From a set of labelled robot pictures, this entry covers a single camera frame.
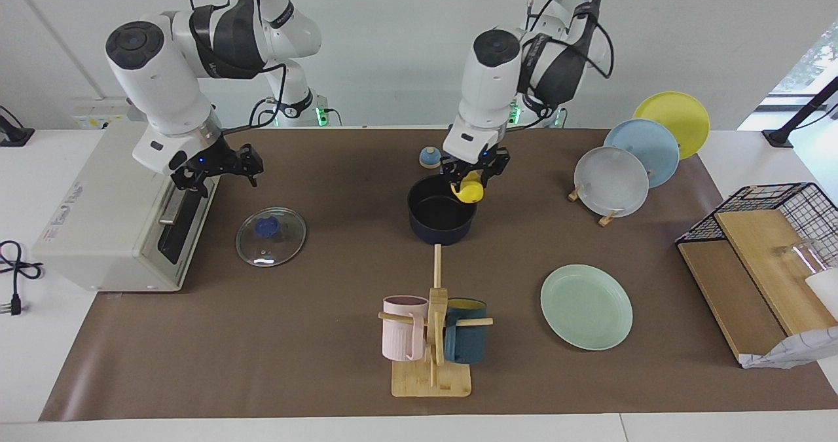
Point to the yellow plate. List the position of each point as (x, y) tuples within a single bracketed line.
[(681, 114)]

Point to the pale green plate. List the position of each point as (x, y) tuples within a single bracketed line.
[(586, 308)]

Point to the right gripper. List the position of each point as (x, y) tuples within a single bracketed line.
[(177, 150)]

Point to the glass lid blue knob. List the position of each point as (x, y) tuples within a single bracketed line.
[(281, 245)]

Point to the dark teal mug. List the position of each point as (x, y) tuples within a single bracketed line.
[(465, 344)]

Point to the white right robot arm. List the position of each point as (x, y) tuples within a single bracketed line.
[(150, 82)]

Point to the black angled stand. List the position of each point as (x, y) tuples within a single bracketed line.
[(795, 118)]

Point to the wooden shelf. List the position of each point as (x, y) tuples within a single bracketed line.
[(727, 285)]

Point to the wooden mug tree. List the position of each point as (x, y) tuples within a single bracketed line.
[(419, 380)]

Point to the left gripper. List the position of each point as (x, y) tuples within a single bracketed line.
[(471, 142)]

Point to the black clamp mount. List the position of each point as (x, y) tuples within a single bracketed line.
[(13, 134)]

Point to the light blue plate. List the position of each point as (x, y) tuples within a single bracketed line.
[(655, 147)]

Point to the white outlet box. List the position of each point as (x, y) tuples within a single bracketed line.
[(98, 118)]

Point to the clear drinking glass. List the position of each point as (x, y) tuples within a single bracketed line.
[(795, 255)]

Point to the beige toaster oven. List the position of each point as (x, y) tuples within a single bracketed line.
[(98, 219)]

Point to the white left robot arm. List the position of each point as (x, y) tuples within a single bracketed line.
[(488, 82)]

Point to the pink ribbed mug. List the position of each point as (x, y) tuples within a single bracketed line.
[(396, 337)]

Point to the grey plate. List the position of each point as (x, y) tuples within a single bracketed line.
[(612, 180)]

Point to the white cup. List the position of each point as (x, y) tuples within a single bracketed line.
[(825, 291)]

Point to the dark blue saucepan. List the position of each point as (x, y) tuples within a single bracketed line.
[(435, 229)]

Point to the brown table mat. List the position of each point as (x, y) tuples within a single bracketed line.
[(294, 337)]

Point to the wooden plate rack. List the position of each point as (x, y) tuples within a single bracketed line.
[(607, 219)]

